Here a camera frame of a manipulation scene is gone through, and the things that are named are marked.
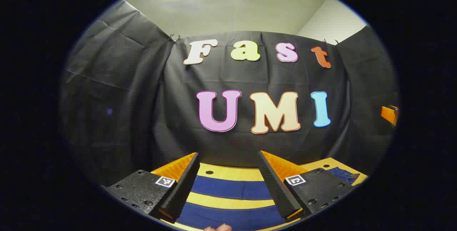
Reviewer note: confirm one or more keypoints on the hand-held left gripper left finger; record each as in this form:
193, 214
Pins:
182, 191

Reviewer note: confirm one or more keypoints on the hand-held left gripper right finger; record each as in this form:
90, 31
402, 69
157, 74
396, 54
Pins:
275, 188

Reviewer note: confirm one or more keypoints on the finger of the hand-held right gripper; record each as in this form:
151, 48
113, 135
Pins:
389, 115

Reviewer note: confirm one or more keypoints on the blue denim jeans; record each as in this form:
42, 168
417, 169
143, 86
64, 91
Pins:
232, 188

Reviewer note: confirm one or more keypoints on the black backdrop cloth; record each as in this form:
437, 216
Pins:
221, 77

